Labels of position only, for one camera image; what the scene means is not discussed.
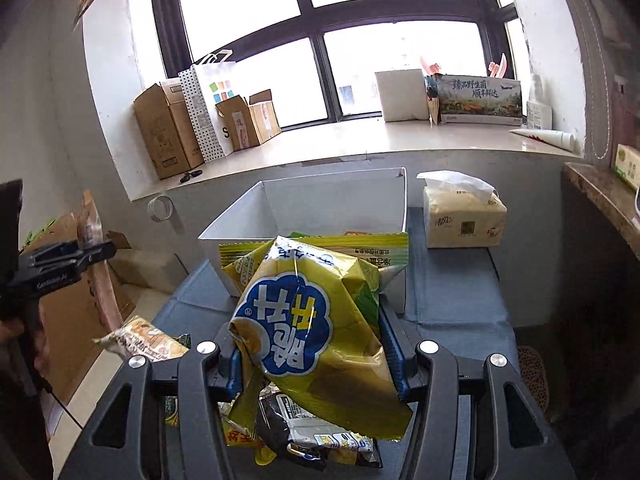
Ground yellow chip bag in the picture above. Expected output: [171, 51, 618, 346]
[220, 235, 413, 441]

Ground black window frame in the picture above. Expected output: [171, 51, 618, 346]
[147, 0, 521, 126]

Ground tall brown cardboard box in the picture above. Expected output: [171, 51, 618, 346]
[133, 82, 205, 181]

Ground green box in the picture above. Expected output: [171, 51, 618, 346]
[611, 144, 640, 191]

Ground white tube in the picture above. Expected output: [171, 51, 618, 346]
[510, 127, 576, 151]

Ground white cardboard box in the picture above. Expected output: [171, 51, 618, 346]
[198, 167, 408, 313]

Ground polka dot paper bag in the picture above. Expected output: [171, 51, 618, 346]
[178, 65, 224, 163]

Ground clear tape roll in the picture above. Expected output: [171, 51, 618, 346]
[148, 195, 174, 222]

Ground person's left forearm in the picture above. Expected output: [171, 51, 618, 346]
[0, 347, 53, 480]

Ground beige yellow cookie packet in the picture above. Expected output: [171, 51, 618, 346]
[92, 315, 191, 363]

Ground black snack packet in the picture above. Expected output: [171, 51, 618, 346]
[257, 392, 326, 471]

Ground large flattened cardboard box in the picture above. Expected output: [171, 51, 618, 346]
[20, 190, 176, 411]

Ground white foam block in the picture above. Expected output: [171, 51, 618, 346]
[375, 68, 431, 122]

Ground red yellow snack packet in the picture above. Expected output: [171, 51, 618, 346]
[220, 410, 261, 453]

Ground person's left hand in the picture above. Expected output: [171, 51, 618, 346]
[0, 305, 48, 373]

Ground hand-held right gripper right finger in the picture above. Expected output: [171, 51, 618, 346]
[380, 307, 581, 480]

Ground brown stone ledge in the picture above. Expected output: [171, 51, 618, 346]
[562, 161, 640, 256]

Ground beige tissue pack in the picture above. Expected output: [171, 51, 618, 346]
[416, 170, 507, 249]

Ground white plastic bottle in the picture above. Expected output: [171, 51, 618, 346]
[526, 74, 553, 130]

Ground open brown cardboard box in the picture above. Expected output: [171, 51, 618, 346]
[215, 89, 282, 151]

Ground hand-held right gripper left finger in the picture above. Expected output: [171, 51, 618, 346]
[57, 340, 248, 480]

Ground brown woven basket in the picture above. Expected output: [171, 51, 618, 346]
[517, 345, 551, 411]

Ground landscape printed carton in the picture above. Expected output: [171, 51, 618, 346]
[425, 75, 523, 126]

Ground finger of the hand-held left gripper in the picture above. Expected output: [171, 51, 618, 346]
[17, 241, 117, 296]

